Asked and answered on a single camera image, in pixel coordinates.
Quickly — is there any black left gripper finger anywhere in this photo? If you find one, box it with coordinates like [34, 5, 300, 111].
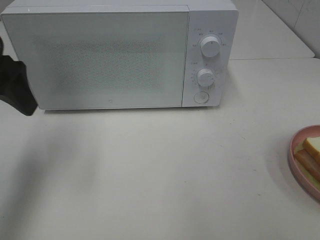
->
[0, 41, 38, 116]

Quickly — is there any white bread slice top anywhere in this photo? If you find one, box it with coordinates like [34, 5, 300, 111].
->
[302, 136, 320, 162]

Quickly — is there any pink round plate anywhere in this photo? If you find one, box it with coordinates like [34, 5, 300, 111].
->
[287, 125, 320, 202]

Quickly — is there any round door release button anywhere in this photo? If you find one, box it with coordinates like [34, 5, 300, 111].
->
[194, 91, 210, 104]

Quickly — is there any white microwave oven body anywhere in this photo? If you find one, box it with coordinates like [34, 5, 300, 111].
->
[0, 0, 239, 108]

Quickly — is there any white microwave door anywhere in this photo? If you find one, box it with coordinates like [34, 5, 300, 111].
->
[2, 12, 189, 110]

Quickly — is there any white timer knob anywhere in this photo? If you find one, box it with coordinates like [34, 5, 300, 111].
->
[196, 68, 216, 87]

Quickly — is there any upper white power knob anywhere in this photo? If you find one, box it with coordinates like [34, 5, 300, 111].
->
[200, 35, 221, 58]

